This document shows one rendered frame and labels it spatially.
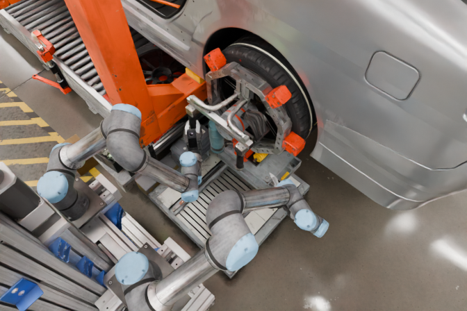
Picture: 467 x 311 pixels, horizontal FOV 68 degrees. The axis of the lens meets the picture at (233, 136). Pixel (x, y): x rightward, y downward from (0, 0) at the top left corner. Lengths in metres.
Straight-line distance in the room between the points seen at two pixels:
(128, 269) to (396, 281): 1.75
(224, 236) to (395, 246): 1.72
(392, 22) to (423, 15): 0.08
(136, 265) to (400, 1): 1.22
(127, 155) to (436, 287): 2.08
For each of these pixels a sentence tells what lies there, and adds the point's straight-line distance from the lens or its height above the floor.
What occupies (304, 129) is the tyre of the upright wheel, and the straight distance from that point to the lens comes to 1.74.
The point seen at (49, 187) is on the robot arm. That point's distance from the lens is 1.60.
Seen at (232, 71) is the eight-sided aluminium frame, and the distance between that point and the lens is 1.68.
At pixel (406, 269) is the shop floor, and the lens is 2.62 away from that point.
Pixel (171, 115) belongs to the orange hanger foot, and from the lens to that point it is 2.17.
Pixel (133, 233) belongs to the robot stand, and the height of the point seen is 0.23.
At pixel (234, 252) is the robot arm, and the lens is 1.08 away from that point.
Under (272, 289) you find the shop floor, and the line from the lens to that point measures 2.37.
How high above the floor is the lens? 2.32
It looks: 56 degrees down
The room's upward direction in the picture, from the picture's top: straight up
